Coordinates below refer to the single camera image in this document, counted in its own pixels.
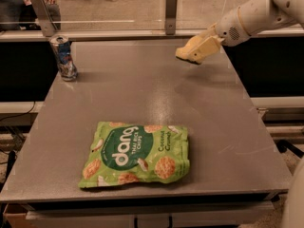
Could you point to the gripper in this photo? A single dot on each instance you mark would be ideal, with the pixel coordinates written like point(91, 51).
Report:
point(229, 29)

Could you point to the yellow sponge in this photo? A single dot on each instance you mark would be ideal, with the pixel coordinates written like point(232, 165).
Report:
point(193, 51)

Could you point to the crushed blue energy drink can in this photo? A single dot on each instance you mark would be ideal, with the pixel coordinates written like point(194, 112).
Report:
point(62, 51)

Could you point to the seated person in background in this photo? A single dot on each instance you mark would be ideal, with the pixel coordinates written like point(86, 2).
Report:
point(11, 10)

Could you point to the left metal bracket post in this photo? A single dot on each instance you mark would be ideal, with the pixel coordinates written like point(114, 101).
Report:
point(44, 19)

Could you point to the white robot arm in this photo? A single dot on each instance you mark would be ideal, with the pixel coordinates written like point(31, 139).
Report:
point(263, 15)

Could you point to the green rice chip bag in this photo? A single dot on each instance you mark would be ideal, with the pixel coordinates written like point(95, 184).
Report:
point(123, 153)

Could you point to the middle metal bracket post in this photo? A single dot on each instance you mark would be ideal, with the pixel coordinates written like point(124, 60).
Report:
point(170, 16)

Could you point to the metal bracket post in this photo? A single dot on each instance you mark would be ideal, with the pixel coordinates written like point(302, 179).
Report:
point(170, 16)
point(44, 19)

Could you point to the clear acrylic barrier panel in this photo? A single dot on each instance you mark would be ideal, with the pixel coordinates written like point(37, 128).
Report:
point(106, 15)

